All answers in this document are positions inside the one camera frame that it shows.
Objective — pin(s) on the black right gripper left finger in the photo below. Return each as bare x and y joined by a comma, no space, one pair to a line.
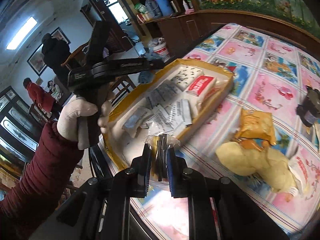
128,183

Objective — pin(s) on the maroon sleeve left forearm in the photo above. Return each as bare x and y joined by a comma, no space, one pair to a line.
36,196

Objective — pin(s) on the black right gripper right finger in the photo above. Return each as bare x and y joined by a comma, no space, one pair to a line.
185,182

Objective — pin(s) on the wooden chair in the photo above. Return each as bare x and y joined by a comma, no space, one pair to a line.
120,87

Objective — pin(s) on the blue bottle on shelf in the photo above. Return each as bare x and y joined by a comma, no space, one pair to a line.
165,7

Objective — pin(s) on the framed wall picture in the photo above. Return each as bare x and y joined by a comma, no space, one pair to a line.
36,61

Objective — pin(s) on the light blue towel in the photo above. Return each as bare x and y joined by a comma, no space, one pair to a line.
146,77

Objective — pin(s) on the person in black jacket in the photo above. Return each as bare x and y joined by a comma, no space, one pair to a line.
56,52

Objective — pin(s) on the person in red jacket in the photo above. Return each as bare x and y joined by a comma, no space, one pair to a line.
43,99

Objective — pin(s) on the white plastic bucket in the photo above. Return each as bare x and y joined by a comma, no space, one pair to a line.
158,47

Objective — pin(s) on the yellow snack bag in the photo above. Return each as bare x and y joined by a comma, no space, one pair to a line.
256,131

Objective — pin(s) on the clear packet black items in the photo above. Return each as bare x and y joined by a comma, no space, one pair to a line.
159,145

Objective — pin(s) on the colourful cartoon tablecloth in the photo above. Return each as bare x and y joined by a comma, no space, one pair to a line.
255,72

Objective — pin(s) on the white gloved left hand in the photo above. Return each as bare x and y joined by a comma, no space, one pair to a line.
72,123

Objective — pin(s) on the yellow towel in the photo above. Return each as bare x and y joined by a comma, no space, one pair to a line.
270,164

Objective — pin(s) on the white packet red text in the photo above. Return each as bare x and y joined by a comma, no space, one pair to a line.
300,171

